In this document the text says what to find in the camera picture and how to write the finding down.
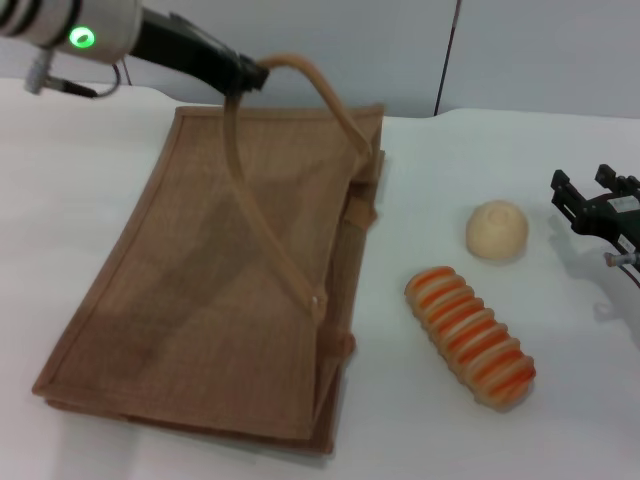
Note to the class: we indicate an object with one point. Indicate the orange striped bread loaf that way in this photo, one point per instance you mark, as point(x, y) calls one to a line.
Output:
point(470, 335)

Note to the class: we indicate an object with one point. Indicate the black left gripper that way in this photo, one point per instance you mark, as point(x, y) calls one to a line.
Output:
point(185, 50)

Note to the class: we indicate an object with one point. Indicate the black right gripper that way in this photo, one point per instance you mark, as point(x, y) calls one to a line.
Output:
point(612, 215)

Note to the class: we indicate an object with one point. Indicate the brown jute tote bag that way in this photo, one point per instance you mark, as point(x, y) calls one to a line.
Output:
point(200, 300)

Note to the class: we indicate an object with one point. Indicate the round beige egg yolk pastry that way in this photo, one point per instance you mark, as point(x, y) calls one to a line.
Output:
point(497, 230)

